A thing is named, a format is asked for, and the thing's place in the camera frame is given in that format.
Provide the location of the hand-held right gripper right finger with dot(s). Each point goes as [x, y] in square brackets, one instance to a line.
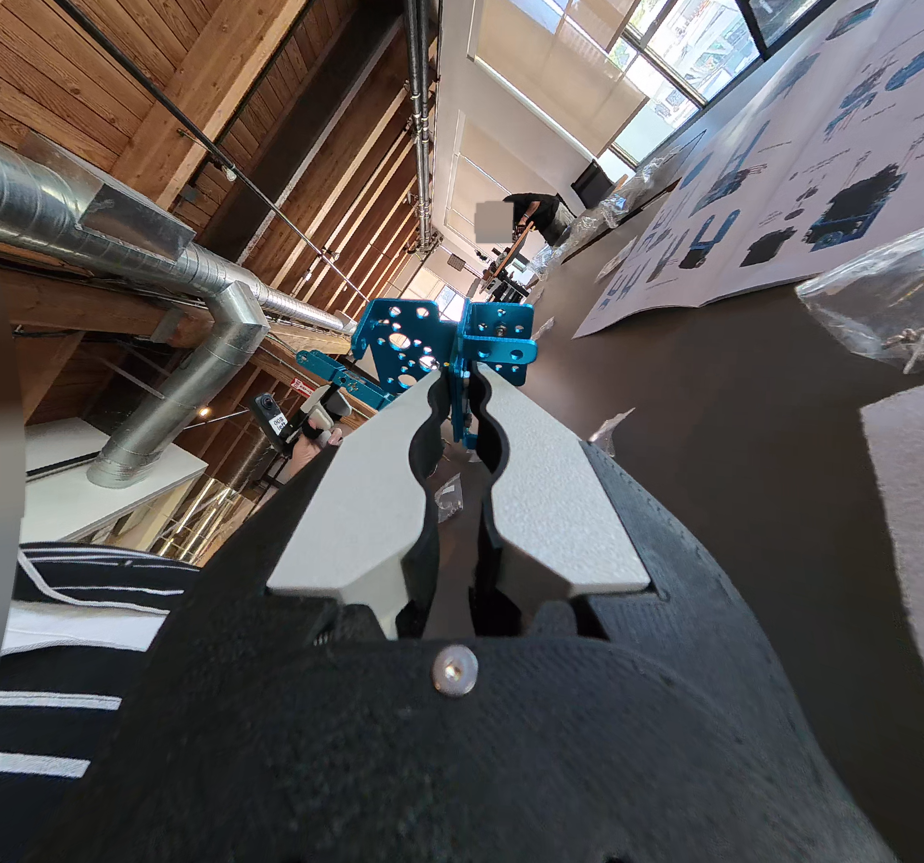
[563, 516]

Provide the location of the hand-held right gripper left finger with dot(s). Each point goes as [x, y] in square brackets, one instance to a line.
[354, 516]

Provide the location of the blue metal robot arm bracket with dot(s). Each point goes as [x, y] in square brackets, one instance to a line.
[404, 343]

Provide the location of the dark desk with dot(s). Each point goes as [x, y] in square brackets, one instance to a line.
[722, 401]

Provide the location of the person's left hand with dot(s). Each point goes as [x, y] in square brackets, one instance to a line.
[312, 453]

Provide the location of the white board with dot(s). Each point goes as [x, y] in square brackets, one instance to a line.
[86, 473]

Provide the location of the small ceiling spot lamp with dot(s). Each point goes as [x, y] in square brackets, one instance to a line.
[229, 171]

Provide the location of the person's striped black shirt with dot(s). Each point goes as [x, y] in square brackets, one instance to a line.
[65, 661]

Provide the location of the thin black ceiling pipe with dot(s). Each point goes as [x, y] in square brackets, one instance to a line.
[180, 112]

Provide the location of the crumpled clear plastic bag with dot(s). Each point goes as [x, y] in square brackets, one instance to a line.
[613, 199]

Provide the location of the black office chair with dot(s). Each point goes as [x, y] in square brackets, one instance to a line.
[592, 183]

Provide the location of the grey foam block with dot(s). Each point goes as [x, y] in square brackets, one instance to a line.
[899, 487]

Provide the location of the beige roller blind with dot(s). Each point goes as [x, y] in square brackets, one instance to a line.
[563, 76]
[520, 170]

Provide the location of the grey ceiling pipe bundle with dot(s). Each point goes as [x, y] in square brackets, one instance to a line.
[420, 83]

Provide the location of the scattered small clear parts bags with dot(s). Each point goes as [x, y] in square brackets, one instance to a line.
[866, 292]

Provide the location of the printed assembly instruction sheet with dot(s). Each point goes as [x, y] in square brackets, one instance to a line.
[779, 177]

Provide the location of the silver air duct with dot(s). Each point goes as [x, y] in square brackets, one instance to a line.
[144, 242]

